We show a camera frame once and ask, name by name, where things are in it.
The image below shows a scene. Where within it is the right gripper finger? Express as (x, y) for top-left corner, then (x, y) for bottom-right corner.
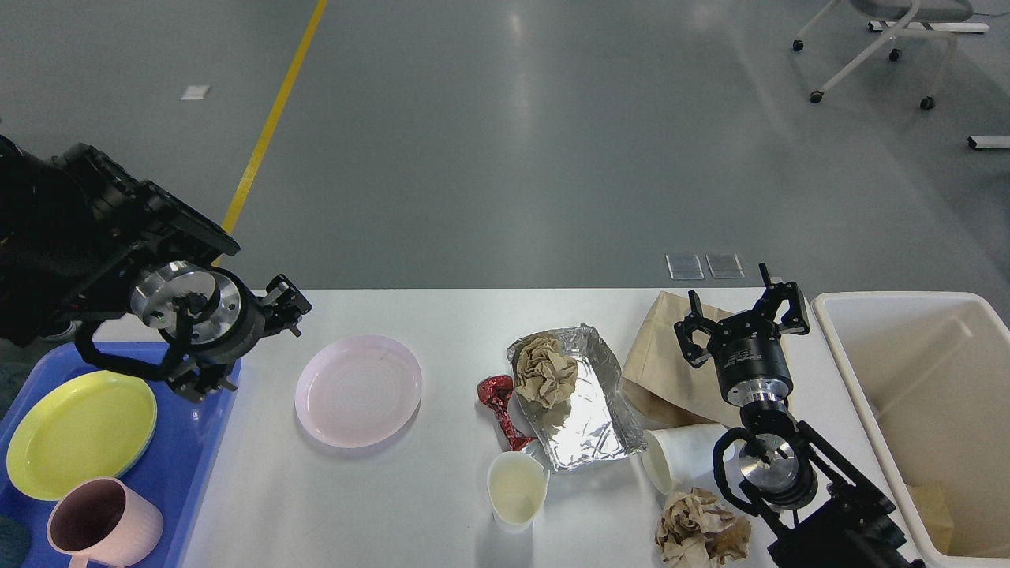
(748, 263), (810, 339)
(674, 290), (715, 369)

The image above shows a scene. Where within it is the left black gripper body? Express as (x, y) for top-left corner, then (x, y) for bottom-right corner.
(183, 268), (271, 372)

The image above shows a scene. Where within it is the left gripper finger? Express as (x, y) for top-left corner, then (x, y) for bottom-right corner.
(163, 359), (239, 403)
(259, 274), (312, 338)

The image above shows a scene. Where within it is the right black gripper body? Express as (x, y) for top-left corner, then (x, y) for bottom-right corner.
(707, 314), (793, 407)

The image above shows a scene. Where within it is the pink plate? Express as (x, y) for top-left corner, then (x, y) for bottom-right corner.
(294, 334), (423, 449)

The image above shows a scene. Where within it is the pink mug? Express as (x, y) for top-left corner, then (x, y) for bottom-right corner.
(46, 477), (165, 567)

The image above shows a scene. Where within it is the grey-green mug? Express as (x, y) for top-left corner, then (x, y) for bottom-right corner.
(1, 515), (32, 568)

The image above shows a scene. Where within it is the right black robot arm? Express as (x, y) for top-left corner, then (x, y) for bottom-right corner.
(674, 263), (924, 567)

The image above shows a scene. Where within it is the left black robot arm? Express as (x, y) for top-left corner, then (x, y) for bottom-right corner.
(1, 139), (312, 402)

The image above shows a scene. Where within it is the brown paper bag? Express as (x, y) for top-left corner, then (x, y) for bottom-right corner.
(620, 291), (790, 431)

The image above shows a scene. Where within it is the left floor socket plate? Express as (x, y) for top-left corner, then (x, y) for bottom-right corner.
(666, 254), (705, 281)

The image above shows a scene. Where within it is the floor socket plate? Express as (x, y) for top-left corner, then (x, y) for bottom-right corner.
(666, 254), (705, 281)
(705, 254), (746, 279)

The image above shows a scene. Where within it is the right floor socket plate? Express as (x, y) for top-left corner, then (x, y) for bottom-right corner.
(705, 254), (746, 279)

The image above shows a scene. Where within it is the yellow plate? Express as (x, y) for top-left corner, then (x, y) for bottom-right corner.
(5, 371), (158, 501)

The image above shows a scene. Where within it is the white paper cup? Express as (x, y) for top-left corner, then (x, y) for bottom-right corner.
(641, 424), (728, 494)

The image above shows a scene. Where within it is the aluminium foil tray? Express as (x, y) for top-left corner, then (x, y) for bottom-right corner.
(507, 324), (645, 472)

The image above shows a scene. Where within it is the white plastic bin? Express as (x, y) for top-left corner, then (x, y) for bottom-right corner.
(813, 291), (1009, 567)

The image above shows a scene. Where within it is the crumpled brown paper in foil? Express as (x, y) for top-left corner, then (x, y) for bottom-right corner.
(515, 335), (578, 409)

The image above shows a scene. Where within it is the crumpled brown paper ball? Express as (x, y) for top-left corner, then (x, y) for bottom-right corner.
(654, 488), (753, 567)

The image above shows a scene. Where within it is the red foil wrapper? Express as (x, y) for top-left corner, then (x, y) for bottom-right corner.
(477, 375), (533, 450)

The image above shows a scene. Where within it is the cream cup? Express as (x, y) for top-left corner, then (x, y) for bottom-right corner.
(486, 450), (551, 533)

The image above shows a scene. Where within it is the brown paper in bin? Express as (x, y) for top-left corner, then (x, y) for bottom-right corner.
(906, 481), (955, 555)

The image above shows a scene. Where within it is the white floor bar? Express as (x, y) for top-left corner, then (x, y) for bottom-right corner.
(967, 134), (1010, 151)

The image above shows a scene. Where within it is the white bar behind chair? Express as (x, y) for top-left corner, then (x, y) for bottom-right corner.
(868, 21), (989, 35)

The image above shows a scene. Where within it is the white office chair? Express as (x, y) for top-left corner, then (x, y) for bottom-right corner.
(809, 1), (975, 111)

